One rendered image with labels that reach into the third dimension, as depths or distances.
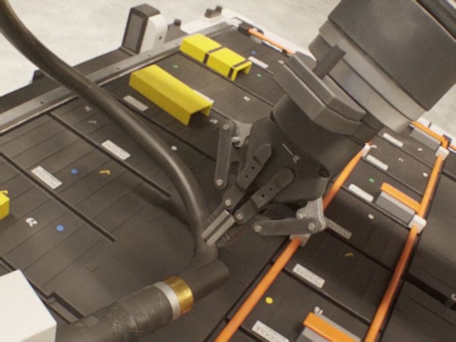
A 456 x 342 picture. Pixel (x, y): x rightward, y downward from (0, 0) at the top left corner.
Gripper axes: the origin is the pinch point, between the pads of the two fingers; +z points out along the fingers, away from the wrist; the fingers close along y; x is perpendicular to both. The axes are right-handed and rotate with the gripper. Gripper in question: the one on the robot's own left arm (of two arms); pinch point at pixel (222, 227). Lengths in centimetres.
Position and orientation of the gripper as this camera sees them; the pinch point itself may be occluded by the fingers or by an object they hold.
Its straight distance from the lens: 47.3
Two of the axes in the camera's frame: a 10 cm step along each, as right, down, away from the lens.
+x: -5.0, 0.3, -8.6
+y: -6.0, -7.3, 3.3
